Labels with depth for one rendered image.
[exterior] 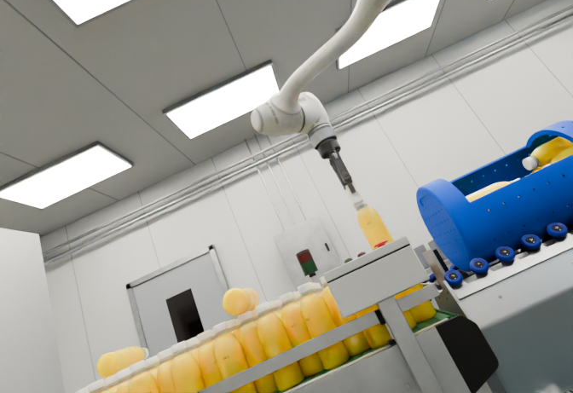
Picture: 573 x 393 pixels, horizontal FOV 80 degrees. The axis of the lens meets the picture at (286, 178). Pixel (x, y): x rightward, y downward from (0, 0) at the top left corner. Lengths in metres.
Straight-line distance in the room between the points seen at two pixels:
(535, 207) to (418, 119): 3.94
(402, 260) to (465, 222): 0.30
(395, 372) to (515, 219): 0.51
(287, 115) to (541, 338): 0.88
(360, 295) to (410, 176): 3.93
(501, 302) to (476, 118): 4.25
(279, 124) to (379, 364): 0.70
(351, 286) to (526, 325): 0.47
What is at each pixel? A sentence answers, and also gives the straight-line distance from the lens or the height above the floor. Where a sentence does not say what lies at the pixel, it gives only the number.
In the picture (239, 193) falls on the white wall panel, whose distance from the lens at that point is 4.70.
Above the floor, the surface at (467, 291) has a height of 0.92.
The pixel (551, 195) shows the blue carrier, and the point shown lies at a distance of 1.15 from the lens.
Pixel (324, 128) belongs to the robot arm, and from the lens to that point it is 1.18.
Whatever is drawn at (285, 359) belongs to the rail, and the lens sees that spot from 0.94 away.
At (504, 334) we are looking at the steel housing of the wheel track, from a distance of 1.06.
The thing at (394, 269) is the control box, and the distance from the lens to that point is 0.79.
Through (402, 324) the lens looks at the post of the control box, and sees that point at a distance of 0.82.
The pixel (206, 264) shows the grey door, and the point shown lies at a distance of 4.62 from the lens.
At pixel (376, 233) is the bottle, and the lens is 1.08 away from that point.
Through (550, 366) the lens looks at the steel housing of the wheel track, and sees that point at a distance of 1.15.
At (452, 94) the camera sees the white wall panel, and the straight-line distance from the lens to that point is 5.27.
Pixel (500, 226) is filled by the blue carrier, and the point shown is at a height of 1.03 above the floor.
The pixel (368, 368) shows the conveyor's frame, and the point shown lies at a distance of 0.91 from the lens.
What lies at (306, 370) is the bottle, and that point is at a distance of 0.99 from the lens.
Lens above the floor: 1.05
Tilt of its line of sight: 20 degrees up
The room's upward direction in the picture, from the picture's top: 25 degrees counter-clockwise
